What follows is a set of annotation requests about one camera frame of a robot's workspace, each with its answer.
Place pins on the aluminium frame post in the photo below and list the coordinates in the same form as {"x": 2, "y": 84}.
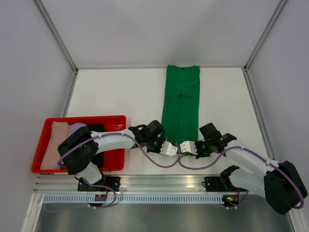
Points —
{"x": 50, "y": 25}
{"x": 267, "y": 30}

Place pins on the green t shirt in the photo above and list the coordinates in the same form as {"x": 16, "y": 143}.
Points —
{"x": 181, "y": 103}

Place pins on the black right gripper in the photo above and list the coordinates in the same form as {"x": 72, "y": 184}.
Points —
{"x": 198, "y": 154}

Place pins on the aluminium frame post left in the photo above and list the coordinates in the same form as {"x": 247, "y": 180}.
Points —
{"x": 50, "y": 25}

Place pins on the lavender rolled t shirt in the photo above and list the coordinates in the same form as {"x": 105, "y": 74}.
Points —
{"x": 78, "y": 133}

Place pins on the red plastic bin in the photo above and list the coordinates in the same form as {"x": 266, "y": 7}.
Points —
{"x": 111, "y": 160}

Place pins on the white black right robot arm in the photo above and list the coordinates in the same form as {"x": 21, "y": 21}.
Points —
{"x": 279, "y": 183}

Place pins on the aluminium frame post right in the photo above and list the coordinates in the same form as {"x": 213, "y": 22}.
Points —
{"x": 267, "y": 30}

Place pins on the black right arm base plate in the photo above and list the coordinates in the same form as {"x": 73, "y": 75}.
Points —
{"x": 219, "y": 184}

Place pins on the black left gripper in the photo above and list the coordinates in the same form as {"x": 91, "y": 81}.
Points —
{"x": 161, "y": 140}

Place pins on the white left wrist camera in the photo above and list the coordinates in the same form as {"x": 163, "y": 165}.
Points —
{"x": 168, "y": 149}

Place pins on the black rolled t shirt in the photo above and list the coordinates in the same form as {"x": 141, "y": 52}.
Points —
{"x": 98, "y": 158}

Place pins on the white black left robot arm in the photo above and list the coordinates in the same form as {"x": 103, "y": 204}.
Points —
{"x": 83, "y": 144}

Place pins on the aluminium mounting rail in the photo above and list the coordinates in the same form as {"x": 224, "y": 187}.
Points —
{"x": 131, "y": 184}

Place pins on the white slotted cable duct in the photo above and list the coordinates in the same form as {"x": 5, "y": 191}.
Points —
{"x": 134, "y": 198}

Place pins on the pink rolled t shirt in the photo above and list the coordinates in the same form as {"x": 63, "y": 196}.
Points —
{"x": 59, "y": 134}

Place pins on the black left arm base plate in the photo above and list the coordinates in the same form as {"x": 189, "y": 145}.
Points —
{"x": 112, "y": 182}

